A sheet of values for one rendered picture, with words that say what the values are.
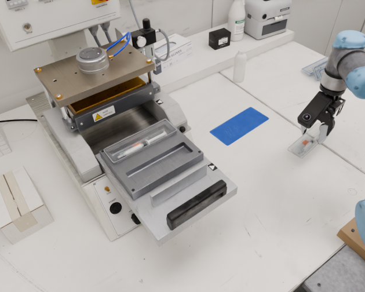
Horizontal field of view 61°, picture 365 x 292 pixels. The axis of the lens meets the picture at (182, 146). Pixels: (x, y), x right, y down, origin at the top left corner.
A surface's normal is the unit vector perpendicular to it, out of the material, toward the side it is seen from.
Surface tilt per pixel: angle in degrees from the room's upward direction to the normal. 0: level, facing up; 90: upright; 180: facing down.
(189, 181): 90
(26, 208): 2
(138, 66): 0
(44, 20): 90
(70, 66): 0
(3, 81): 90
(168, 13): 90
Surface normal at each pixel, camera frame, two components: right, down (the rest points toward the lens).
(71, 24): 0.59, 0.56
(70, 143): -0.03, -0.69
